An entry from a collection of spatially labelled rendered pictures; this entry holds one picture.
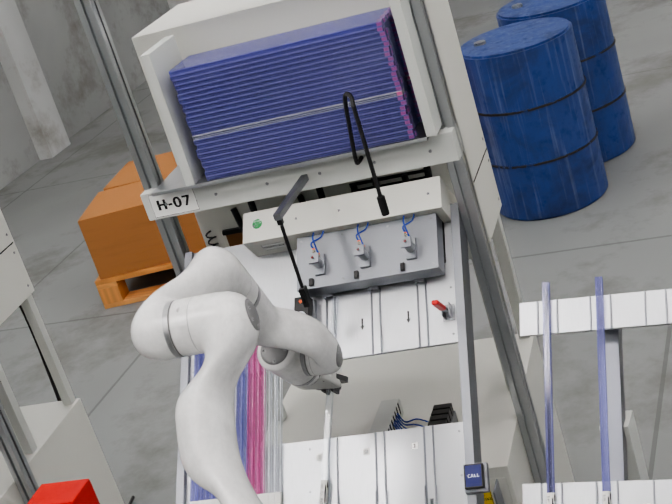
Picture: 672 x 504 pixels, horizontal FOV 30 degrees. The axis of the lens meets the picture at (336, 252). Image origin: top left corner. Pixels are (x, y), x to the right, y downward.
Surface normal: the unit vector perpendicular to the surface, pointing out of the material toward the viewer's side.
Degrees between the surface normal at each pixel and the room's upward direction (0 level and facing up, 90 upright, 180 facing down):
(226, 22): 90
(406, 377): 0
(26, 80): 90
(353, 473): 42
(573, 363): 0
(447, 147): 90
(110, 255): 90
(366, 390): 0
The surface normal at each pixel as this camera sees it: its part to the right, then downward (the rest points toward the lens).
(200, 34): -0.24, 0.43
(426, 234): -0.37, -0.37
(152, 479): -0.29, -0.89
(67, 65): 0.91, -0.14
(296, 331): 0.37, -0.40
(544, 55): 0.33, 0.26
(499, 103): -0.54, 0.45
